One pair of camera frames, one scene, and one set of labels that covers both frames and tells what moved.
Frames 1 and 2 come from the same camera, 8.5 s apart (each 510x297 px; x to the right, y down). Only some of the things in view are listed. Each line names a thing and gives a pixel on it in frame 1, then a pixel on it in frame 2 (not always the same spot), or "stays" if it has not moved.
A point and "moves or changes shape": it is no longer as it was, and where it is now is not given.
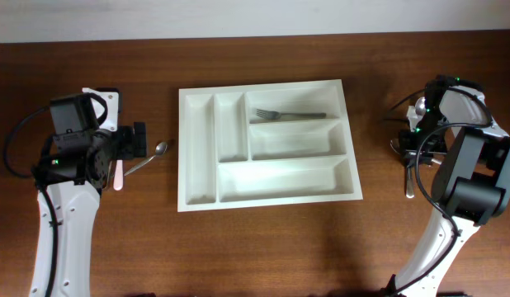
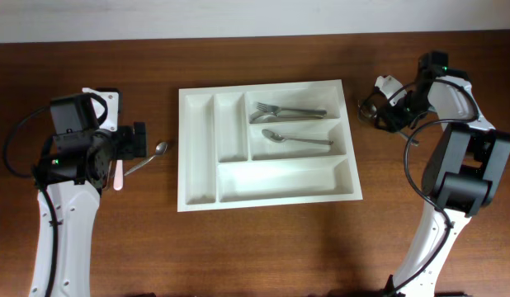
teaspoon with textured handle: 160,149 stays
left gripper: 128,150 stays
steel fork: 410,192 moves or changes shape
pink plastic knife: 119,176 stays
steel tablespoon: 421,106 moves or changes shape
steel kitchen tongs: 111,169 stays
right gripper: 406,141 → 394,123
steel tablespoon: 396,146 → 278,138
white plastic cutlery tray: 229,157 stays
